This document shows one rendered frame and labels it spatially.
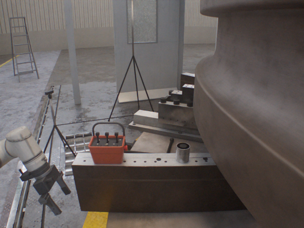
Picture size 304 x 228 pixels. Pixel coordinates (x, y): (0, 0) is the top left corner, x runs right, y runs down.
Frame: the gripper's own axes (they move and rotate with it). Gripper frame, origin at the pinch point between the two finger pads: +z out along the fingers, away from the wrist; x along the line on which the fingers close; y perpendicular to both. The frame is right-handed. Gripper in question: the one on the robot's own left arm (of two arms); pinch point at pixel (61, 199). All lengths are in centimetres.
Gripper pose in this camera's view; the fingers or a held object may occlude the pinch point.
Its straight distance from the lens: 101.4
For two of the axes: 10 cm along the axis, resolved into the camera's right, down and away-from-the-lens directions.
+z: 4.1, 8.7, 2.7
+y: 9.1, -4.0, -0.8
